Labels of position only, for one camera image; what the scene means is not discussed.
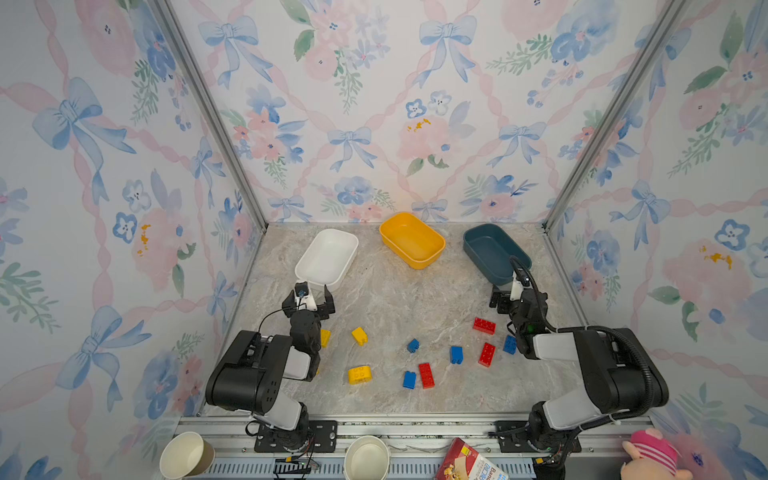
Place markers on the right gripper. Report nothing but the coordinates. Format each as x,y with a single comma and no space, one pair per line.
516,303

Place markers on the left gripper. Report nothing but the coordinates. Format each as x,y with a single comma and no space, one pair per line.
307,309

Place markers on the red lego brick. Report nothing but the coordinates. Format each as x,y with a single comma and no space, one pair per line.
426,376
487,355
484,326

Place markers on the white plastic container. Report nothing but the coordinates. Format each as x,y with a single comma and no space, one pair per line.
327,259

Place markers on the small yellow lego brick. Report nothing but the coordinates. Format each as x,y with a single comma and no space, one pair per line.
360,336

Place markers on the dark teal plastic container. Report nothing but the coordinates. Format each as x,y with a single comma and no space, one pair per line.
489,247

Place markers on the yellow plastic container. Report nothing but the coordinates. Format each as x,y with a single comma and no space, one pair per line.
412,240

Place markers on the yellow lego brick near arm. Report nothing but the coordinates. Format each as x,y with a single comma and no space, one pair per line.
325,337

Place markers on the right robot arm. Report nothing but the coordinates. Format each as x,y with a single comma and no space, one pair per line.
618,379

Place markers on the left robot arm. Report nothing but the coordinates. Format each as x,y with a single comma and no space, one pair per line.
249,375

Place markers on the large yellow lego brick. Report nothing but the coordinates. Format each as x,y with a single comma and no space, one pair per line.
359,375

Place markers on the small blue lego brick center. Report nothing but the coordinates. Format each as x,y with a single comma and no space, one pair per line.
413,345

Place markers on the blue lego brick bottom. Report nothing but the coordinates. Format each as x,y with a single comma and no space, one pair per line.
409,380

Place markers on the snack box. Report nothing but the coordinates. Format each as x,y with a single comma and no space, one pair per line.
463,462

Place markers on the tan paper cup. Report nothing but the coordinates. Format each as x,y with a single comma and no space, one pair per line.
187,454

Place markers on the pink plush toy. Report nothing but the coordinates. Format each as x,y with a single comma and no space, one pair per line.
651,457

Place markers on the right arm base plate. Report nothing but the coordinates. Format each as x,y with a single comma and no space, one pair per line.
519,437

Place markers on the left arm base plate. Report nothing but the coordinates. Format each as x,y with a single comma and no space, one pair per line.
315,436

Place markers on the aluminium front rail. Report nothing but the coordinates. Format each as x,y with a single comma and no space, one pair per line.
426,434

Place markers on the left aluminium corner post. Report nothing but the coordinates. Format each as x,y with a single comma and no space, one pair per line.
168,21

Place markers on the aluminium corner post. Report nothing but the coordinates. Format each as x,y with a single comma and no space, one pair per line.
658,35
168,21

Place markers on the right aluminium corner post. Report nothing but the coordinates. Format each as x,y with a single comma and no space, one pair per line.
658,35

